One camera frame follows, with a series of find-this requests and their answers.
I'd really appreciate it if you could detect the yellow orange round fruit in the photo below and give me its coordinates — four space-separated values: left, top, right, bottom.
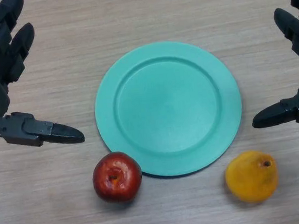
223 148 280 205

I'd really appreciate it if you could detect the red apple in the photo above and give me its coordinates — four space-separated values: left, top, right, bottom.
90 149 145 205

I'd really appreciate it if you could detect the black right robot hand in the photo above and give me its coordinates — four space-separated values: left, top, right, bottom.
242 0 299 129

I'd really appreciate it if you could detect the green round plate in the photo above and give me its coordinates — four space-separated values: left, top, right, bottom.
89 34 248 184

